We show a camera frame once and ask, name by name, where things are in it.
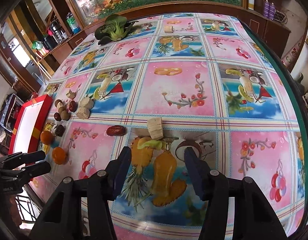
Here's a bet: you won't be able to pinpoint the green bok choy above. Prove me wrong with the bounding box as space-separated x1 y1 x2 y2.
94 14 138 45

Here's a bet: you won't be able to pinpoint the dark wrinkled red date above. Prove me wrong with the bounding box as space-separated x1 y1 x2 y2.
54 125 65 137

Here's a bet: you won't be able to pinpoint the wooden cabinet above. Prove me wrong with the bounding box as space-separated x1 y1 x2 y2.
48 0 291 56

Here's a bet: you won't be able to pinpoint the red white tray box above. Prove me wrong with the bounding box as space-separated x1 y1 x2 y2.
8 94 53 155

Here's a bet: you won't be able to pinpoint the orange tangerine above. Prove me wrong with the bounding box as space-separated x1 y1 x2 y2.
40 130 54 145
52 147 68 165

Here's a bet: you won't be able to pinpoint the fruit pattern tablecloth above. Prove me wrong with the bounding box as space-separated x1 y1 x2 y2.
30 12 305 239

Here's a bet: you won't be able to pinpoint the beige round cake piece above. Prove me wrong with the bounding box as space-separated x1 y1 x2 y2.
147 117 164 140

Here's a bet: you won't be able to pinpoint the purple bottles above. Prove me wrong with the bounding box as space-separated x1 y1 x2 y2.
263 0 276 20

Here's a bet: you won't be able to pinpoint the plastic water bottle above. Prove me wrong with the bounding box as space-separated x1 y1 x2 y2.
66 12 81 34

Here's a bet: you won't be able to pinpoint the beige cake cube far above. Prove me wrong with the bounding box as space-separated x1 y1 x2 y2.
164 25 174 34

